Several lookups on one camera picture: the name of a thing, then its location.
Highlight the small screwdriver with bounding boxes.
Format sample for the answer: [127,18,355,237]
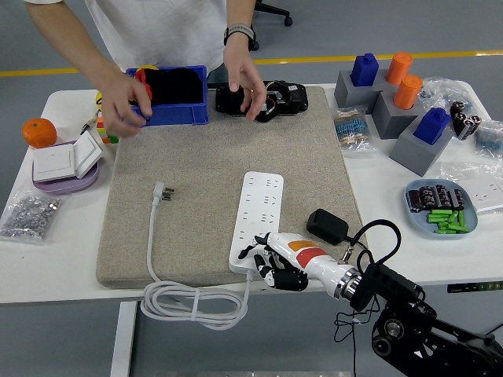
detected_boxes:
[79,110,100,136]

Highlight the white socket panel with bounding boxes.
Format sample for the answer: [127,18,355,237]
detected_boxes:
[469,181,503,213]

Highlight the colourful puzzle cube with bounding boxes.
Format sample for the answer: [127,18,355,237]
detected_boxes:
[96,112,119,145]

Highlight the person's right hand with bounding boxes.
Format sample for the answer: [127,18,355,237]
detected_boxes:
[96,72,154,138]

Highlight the black desk control panel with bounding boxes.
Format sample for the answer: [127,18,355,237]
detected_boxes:
[446,280,503,295]

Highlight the purple dish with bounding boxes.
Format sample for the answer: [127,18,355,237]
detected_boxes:
[31,140,100,196]

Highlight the blue square peg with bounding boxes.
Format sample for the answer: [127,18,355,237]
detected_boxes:
[349,53,380,87]
[412,107,452,146]

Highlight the white power strip cable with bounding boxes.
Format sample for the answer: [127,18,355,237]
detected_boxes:
[140,180,255,331]

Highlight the grey wristwatch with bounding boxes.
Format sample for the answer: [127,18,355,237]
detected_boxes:
[222,23,257,52]

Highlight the light blue plate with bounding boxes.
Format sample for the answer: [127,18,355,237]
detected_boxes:
[404,178,479,240]

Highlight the bag of blue resistors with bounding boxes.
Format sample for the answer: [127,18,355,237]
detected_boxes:
[473,119,503,159]

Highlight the clear bag with socket panel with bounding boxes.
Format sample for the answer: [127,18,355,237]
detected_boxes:
[439,159,503,215]

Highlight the grey holder block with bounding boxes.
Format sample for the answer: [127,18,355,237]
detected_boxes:
[388,124,455,177]
[371,90,428,141]
[333,69,390,115]

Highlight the black capacitor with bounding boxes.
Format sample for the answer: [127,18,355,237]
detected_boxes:
[434,184,452,208]
[450,188,467,211]
[419,185,437,208]
[407,189,424,213]

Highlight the white table leg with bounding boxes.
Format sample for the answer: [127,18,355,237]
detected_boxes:
[109,301,138,377]

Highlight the black plug adapter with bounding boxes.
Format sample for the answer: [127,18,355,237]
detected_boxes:
[306,208,350,247]

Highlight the blue plastic bin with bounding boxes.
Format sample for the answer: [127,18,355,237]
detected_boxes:
[125,65,209,127]

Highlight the clear plastic bag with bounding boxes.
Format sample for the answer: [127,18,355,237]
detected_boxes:
[418,76,475,115]

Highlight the bag of silver nuts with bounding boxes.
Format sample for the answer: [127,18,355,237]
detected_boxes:
[0,191,66,247]

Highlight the orange cylinder peg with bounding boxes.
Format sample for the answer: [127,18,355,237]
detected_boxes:
[384,51,413,86]
[392,74,424,111]

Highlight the person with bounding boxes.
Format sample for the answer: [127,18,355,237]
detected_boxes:
[23,0,231,86]

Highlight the orange fruit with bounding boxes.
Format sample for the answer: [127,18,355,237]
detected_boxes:
[21,117,58,149]

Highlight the thin black plug cord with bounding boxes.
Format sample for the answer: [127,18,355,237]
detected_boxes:
[333,233,380,343]

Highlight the white wall switch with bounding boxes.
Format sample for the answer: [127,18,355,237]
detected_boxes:
[31,130,103,184]

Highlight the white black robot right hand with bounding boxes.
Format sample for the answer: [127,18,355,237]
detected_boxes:
[237,231,353,294]

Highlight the black red cloth gloves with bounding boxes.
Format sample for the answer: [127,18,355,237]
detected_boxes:
[133,68,204,106]

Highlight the person's left hand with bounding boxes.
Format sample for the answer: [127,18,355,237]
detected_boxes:
[222,41,268,122]

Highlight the white power strip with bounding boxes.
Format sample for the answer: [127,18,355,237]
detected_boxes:
[228,170,285,276]

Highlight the thin black hanging cable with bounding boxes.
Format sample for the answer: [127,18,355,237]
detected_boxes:
[351,309,358,377]

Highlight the black office chair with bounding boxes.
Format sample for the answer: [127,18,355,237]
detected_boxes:
[251,0,294,52]

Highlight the black electronic device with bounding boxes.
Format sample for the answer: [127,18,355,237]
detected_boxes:
[214,80,310,123]

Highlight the grey-brown mat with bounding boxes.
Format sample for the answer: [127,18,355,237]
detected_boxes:
[96,85,370,290]

